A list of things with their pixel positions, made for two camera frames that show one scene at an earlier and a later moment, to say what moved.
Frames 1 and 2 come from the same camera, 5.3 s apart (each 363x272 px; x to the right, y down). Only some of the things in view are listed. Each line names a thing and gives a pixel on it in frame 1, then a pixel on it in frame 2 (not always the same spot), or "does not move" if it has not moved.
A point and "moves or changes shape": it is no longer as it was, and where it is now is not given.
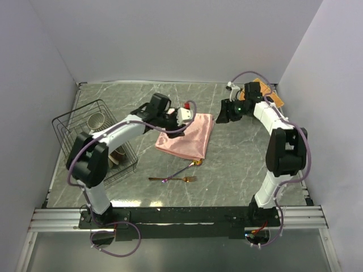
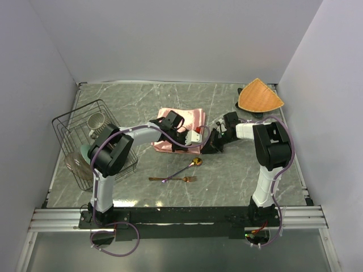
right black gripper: [224, 117] to [211, 146]
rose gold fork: [186, 179] does not move
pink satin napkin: [195, 143] moves or changes shape
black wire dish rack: [87, 119] does not move
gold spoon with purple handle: [194, 162] does not move
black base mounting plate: [180, 222] does not move
